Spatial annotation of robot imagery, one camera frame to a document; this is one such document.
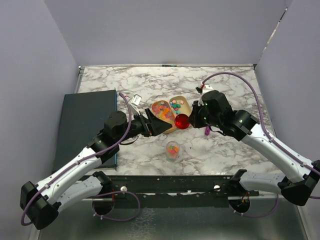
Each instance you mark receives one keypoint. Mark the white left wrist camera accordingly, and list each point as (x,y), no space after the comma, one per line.
(134,104)

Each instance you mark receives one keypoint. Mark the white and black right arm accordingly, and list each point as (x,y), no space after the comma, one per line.
(299,175)

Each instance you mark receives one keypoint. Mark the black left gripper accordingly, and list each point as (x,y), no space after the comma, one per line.
(152,126)

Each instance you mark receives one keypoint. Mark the beige tray translucent star candies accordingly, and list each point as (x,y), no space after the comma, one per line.
(163,111)

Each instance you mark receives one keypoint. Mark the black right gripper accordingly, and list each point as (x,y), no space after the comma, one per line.
(197,106)

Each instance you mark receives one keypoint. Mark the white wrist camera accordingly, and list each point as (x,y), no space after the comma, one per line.
(134,104)
(203,88)

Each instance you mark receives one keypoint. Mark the red round lid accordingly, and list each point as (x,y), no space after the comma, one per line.
(182,121)

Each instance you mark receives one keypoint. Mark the dark box with blue edge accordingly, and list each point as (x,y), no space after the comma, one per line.
(82,117)

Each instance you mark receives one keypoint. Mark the clear plastic cup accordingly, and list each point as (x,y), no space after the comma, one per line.
(172,151)

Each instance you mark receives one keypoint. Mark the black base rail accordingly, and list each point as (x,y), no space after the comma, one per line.
(182,191)

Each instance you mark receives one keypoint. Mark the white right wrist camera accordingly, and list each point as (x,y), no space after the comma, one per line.
(203,88)

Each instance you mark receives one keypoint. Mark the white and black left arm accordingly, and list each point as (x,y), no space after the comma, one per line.
(43,201)

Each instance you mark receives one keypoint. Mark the beige tray opaque star candies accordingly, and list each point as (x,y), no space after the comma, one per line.
(180,105)

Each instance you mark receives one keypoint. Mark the purple plastic scoop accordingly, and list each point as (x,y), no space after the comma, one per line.
(207,131)

